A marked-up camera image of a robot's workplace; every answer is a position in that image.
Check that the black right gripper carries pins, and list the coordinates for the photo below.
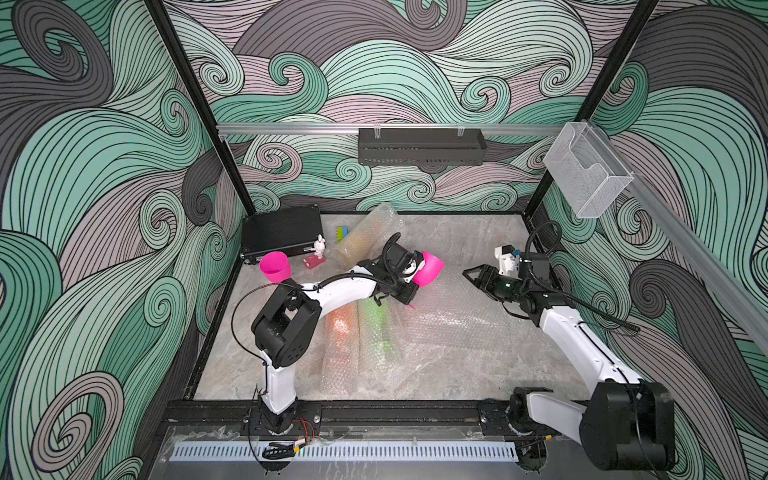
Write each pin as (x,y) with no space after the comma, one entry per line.
(486,271)

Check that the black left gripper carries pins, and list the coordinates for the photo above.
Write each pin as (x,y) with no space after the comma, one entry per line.
(411,290)

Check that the pink wine glass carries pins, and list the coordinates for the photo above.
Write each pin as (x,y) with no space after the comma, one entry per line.
(276,267)
(428,269)

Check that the bubble green glass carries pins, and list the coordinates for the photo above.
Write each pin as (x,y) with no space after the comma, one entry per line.
(380,342)

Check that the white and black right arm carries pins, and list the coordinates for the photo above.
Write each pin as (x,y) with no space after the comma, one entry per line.
(628,421)

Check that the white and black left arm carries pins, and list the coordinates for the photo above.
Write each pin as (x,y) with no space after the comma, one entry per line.
(284,328)

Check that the bubble wrapped yellow glass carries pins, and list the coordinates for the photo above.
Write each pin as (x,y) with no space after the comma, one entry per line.
(366,239)

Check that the bubble wrapped orange glass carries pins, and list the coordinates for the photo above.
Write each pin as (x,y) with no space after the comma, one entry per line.
(341,358)

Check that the green toy brick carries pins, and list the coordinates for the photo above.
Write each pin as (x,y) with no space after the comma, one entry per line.
(341,233)

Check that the white bunny phone stand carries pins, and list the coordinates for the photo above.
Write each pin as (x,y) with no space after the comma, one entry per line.
(317,256)

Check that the black ribbed case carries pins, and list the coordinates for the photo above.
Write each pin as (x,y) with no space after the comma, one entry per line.
(292,231)

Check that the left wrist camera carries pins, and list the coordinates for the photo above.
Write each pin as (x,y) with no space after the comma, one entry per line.
(399,261)

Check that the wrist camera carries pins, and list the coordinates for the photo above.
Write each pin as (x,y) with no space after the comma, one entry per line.
(399,261)
(518,264)

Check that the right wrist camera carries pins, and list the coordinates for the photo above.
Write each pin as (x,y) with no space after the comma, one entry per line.
(518,264)

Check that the black wall tray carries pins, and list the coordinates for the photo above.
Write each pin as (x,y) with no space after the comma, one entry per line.
(423,148)

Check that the clear acrylic wall bin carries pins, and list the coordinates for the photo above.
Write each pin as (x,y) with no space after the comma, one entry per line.
(588,170)

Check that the aluminium back rail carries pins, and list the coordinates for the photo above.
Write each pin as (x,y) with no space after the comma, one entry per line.
(287,128)

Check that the aluminium rail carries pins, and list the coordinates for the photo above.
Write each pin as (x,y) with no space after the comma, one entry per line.
(710,199)
(287,128)

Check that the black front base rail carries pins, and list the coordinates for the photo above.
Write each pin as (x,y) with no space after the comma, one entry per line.
(491,417)

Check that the aluminium right rail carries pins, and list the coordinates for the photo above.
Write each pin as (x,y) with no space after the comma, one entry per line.
(710,199)

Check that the white slotted cable duct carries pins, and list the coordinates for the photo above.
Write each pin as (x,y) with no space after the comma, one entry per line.
(482,451)

